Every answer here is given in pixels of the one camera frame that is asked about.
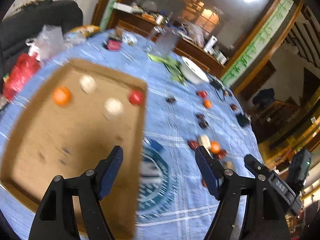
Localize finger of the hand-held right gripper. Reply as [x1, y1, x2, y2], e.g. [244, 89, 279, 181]
[244, 154, 270, 180]

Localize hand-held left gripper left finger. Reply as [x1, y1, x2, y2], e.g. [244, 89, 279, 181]
[29, 145, 124, 240]

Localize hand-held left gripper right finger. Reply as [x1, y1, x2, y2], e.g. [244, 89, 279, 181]
[195, 146, 292, 240]

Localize shallow cardboard box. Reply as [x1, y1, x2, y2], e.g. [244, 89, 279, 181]
[0, 58, 148, 240]

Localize pale white fruit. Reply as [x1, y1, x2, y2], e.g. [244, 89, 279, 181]
[198, 134, 210, 147]

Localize small black box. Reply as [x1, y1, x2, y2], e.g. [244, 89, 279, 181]
[236, 113, 250, 127]

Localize white round fruit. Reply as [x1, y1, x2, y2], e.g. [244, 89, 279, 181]
[104, 97, 124, 117]
[79, 74, 97, 94]

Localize black bag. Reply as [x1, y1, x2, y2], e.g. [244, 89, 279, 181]
[252, 88, 276, 106]

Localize red apple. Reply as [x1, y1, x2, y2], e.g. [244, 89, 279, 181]
[128, 89, 145, 106]

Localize white bowl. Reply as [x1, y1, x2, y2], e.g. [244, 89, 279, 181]
[180, 56, 210, 85]

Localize green leafy vegetables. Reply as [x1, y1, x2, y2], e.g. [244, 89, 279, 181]
[147, 52, 187, 86]

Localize small red box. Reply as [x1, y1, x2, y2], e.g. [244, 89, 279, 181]
[107, 39, 121, 51]

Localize white tall carton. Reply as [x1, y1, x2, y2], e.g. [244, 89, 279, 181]
[203, 36, 217, 53]

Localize wooden sideboard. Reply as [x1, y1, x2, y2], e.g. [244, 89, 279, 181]
[110, 4, 227, 77]

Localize red plastic bag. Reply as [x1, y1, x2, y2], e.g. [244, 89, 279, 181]
[2, 53, 41, 102]

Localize stair railing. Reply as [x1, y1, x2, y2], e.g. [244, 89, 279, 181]
[284, 4, 320, 69]

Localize clear plastic container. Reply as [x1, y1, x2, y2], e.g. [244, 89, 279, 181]
[149, 26, 178, 56]

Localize translucent plastic bag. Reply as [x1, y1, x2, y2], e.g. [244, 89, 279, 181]
[184, 22, 205, 47]

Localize yellow snack packet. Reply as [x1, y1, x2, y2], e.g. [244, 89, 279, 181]
[69, 25, 101, 38]

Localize clear plastic bag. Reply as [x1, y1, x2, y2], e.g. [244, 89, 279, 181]
[33, 25, 65, 61]

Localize white flat box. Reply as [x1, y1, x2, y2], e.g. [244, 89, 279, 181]
[113, 2, 141, 13]

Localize black sofa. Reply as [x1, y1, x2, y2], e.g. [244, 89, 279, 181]
[0, 0, 84, 67]

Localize black cable adapter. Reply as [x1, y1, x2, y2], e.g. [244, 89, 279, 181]
[209, 78, 225, 100]

